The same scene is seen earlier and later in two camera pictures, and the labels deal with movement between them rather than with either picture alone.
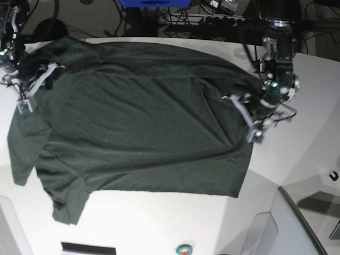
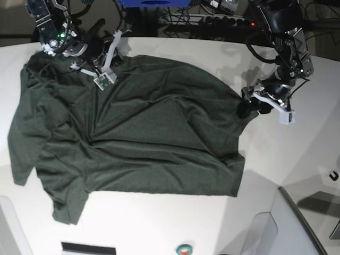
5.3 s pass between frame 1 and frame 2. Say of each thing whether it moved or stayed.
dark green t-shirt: moved
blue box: stayed
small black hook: stayed
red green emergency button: stayed
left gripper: moved
